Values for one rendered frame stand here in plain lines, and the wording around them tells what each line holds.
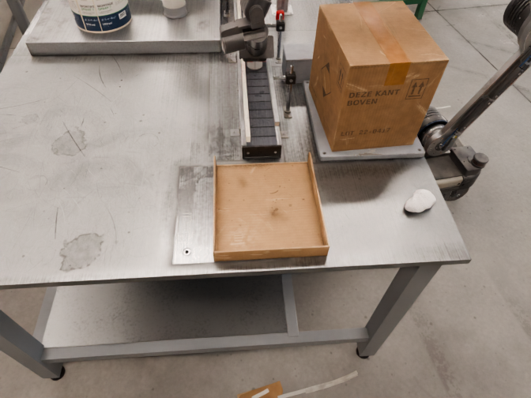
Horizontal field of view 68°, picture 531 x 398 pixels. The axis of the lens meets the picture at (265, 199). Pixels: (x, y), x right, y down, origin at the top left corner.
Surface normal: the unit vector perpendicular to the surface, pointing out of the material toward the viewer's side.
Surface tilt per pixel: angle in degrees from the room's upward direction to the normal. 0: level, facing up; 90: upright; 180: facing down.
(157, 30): 0
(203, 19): 0
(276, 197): 0
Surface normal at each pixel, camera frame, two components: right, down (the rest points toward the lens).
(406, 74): 0.15, 0.77
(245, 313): 0.03, -0.63
